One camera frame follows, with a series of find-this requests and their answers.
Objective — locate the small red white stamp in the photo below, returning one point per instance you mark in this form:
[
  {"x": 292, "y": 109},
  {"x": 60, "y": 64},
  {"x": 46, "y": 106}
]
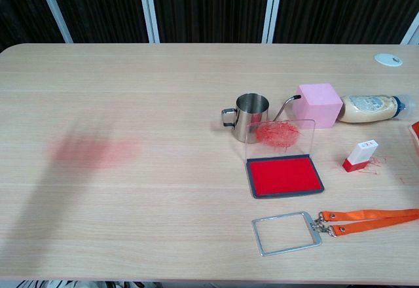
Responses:
[{"x": 360, "y": 152}]

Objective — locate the small steel measuring cup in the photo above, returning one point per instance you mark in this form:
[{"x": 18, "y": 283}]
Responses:
[{"x": 248, "y": 121}]

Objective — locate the red ink pad case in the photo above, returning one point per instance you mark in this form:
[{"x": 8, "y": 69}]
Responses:
[{"x": 283, "y": 176}]

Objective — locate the pink foam cube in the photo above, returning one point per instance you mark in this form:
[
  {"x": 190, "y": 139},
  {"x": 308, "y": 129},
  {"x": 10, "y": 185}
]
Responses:
[{"x": 319, "y": 104}]

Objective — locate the mayonnaise squeeze bottle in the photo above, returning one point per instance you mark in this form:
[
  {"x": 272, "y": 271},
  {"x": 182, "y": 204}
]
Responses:
[{"x": 366, "y": 108}]

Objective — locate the white partition post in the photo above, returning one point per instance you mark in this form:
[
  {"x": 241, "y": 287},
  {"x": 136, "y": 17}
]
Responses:
[
  {"x": 52, "y": 6},
  {"x": 412, "y": 36},
  {"x": 271, "y": 10},
  {"x": 149, "y": 13}
]

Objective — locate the metal frame badge holder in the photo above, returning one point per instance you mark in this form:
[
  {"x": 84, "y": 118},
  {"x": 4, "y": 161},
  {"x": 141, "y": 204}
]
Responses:
[{"x": 313, "y": 232}]

